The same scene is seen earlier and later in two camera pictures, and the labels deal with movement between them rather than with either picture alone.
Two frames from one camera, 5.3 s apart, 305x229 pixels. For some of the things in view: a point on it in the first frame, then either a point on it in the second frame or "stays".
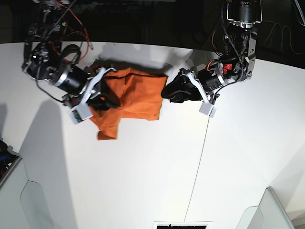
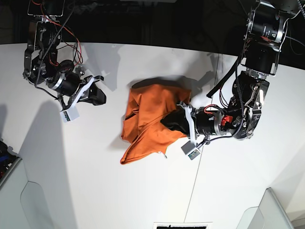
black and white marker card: [182, 224] stays
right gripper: [209, 76] → [196, 122]
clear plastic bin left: [23, 204] stays
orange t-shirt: [140, 95] → [142, 128]
